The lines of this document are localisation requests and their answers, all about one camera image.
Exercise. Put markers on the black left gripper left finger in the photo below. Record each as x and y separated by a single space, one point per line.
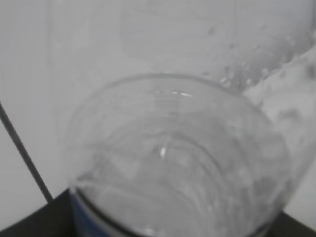
53 220

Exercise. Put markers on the clear plastic water bottle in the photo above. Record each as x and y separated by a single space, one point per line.
182 118

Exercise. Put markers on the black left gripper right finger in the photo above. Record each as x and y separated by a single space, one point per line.
286 226

